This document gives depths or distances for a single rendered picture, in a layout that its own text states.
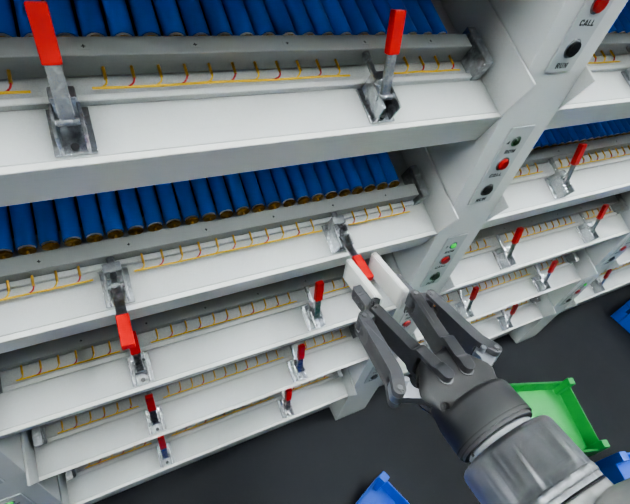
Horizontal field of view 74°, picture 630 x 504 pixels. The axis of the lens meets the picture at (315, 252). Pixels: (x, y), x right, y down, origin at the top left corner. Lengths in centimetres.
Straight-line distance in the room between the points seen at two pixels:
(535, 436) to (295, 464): 86
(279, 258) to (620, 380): 143
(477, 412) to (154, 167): 33
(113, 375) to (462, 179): 53
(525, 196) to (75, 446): 84
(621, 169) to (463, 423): 72
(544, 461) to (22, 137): 44
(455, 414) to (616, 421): 129
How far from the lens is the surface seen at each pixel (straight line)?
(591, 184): 92
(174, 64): 39
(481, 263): 91
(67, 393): 66
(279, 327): 68
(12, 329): 50
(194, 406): 83
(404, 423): 129
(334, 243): 54
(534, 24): 52
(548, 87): 57
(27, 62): 39
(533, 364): 160
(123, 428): 83
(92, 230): 50
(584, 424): 154
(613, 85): 73
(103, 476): 101
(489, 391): 40
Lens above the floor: 113
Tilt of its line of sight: 47 degrees down
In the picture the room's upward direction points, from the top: 14 degrees clockwise
